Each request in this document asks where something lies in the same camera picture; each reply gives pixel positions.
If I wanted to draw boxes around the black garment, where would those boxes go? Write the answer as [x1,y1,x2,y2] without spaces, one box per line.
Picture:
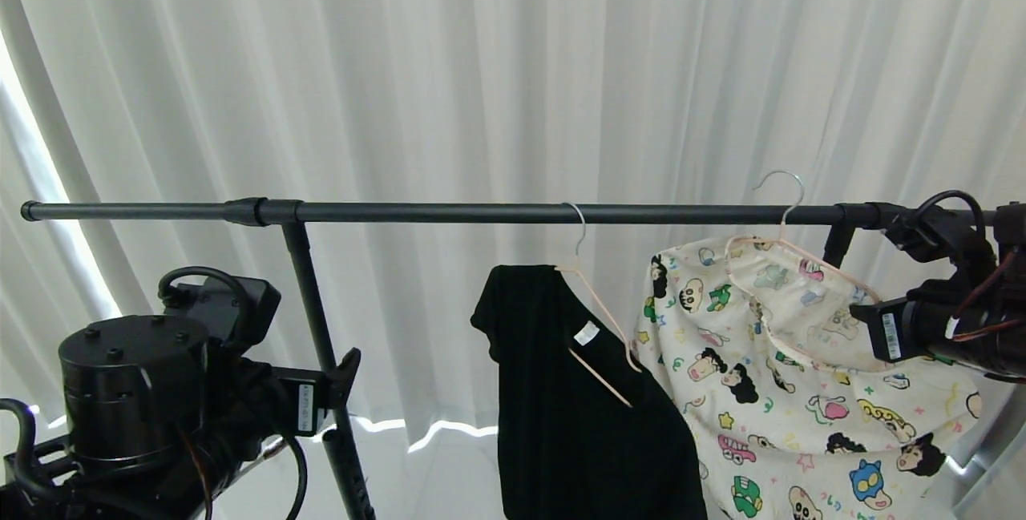
[471,265,708,520]

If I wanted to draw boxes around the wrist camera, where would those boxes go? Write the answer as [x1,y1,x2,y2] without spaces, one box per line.
[160,276,281,353]
[886,208,999,284]

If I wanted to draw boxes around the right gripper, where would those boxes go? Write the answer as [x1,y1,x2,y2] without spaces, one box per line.
[850,280,963,362]

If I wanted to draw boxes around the pink clothes hanger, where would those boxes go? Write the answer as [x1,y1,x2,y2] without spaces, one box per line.
[725,171,883,304]
[555,202,642,409]

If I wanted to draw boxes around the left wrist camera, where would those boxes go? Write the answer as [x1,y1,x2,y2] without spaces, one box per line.
[160,276,281,353]

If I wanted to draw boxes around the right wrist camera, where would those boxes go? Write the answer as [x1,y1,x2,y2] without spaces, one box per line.
[886,208,999,284]

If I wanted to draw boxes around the white curtain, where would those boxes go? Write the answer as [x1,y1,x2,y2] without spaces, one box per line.
[0,0,1026,457]

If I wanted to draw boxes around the black clothes rack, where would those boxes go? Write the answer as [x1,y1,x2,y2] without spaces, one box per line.
[20,198,1003,520]

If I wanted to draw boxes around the cream printed garment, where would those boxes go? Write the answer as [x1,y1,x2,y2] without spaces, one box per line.
[633,236,983,520]

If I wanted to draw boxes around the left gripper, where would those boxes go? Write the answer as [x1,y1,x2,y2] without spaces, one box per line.
[240,348,362,437]

